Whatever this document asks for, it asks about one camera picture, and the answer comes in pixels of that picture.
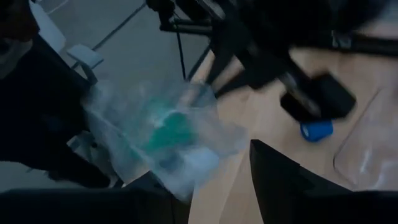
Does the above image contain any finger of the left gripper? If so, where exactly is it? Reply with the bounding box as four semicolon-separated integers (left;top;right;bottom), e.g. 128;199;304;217
313;73;357;119
280;90;318;122

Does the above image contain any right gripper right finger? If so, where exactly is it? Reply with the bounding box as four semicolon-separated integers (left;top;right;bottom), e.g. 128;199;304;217
249;139;398;224

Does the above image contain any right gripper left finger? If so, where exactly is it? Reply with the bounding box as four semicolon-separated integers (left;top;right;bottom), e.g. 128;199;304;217
0;170;191;224

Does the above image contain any blue elastic bandage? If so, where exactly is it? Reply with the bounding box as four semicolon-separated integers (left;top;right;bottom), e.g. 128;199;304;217
299;119;335;143

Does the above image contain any clear plastic bag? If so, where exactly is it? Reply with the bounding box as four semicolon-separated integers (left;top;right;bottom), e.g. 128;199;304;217
81;79;249;202

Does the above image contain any teal bandage roll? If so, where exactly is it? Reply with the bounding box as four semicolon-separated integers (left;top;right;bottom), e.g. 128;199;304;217
144;110;198;155

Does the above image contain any clear plastic bin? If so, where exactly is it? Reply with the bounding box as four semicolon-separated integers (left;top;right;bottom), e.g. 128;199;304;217
331;82;398;191

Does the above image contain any silver table clamp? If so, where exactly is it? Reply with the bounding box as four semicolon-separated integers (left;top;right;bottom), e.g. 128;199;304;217
66;42;104;85

